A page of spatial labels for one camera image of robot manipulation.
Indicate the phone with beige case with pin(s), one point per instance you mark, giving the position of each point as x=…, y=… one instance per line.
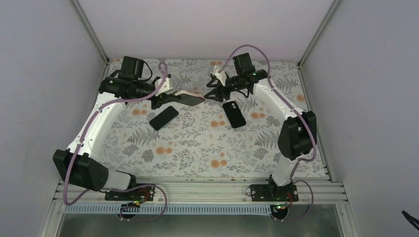
x=188, y=98

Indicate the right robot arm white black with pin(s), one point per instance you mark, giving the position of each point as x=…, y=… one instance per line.
x=297, y=137

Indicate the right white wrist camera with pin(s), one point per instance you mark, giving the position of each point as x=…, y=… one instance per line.
x=219, y=75

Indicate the white slotted cable duct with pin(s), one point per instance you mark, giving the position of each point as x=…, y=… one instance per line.
x=171, y=209

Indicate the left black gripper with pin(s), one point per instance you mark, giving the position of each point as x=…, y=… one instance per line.
x=165, y=97

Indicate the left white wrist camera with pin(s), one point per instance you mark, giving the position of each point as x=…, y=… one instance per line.
x=168, y=87

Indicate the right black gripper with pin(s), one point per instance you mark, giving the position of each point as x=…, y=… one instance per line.
x=219, y=91

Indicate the black object at edge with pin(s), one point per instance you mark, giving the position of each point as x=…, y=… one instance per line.
x=411, y=219

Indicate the black phone case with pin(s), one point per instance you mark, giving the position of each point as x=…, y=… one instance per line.
x=234, y=114

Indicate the floral patterned table mat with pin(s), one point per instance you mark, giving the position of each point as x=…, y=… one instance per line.
x=200, y=141

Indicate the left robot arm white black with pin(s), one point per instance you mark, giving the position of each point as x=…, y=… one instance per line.
x=78, y=164

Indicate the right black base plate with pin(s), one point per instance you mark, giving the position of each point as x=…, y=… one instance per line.
x=266, y=192

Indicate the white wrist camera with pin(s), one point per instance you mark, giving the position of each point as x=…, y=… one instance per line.
x=219, y=75
x=168, y=87

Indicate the aluminium mounting rail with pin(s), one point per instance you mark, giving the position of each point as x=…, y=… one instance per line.
x=234, y=191

